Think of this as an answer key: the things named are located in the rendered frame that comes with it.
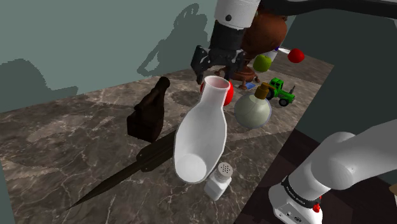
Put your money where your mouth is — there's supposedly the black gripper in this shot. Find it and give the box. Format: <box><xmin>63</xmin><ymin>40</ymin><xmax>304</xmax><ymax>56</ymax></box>
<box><xmin>190</xmin><ymin>20</ymin><xmax>249</xmax><ymax>85</ymax></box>

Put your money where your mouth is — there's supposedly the large red apple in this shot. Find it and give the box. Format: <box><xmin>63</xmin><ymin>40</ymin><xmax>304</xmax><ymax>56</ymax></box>
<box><xmin>199</xmin><ymin>80</ymin><xmax>234</xmax><ymax>107</ymax></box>

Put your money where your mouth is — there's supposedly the green apple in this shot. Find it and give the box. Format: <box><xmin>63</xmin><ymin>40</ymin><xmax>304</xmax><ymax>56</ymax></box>
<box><xmin>252</xmin><ymin>54</ymin><xmax>273</xmax><ymax>73</ymax></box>

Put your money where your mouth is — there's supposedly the brown urn on stand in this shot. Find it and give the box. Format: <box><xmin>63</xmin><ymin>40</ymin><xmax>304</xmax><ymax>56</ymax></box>
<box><xmin>214</xmin><ymin>8</ymin><xmax>288</xmax><ymax>91</ymax></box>

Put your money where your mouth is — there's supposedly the white bottle blue cap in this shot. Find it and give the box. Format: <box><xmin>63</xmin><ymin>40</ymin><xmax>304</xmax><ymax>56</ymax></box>
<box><xmin>268</xmin><ymin>46</ymin><xmax>290</xmax><ymax>62</ymax></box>

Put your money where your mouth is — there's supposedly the round glass bottle gold cap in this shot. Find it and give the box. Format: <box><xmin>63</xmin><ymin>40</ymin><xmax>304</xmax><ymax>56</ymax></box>
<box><xmin>233</xmin><ymin>81</ymin><xmax>273</xmax><ymax>130</ymax></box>

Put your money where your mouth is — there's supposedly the green toy tractor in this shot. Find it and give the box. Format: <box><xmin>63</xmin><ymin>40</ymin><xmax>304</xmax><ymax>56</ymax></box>
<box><xmin>265</xmin><ymin>77</ymin><xmax>296</xmax><ymax>108</ymax></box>

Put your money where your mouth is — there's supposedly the white vase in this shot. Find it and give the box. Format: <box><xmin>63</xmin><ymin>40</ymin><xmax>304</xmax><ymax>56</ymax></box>
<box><xmin>172</xmin><ymin>75</ymin><xmax>231</xmax><ymax>185</ymax></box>

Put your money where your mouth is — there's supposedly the small red apple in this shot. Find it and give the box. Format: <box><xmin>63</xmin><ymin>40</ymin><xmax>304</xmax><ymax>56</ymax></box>
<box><xmin>287</xmin><ymin>48</ymin><xmax>305</xmax><ymax>64</ymax></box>

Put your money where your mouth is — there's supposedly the dark brown bottle-shaped figure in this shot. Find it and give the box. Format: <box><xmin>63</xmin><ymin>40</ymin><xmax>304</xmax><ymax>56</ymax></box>
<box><xmin>126</xmin><ymin>76</ymin><xmax>171</xmax><ymax>144</ymax></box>

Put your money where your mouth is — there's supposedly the dark brown knife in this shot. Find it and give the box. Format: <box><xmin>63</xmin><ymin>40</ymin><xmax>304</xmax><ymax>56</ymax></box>
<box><xmin>66</xmin><ymin>129</ymin><xmax>178</xmax><ymax>212</ymax></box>

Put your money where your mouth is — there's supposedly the white salt shaker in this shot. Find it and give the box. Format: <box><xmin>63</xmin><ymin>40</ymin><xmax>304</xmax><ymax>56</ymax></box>
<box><xmin>203</xmin><ymin>161</ymin><xmax>233</xmax><ymax>202</ymax></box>

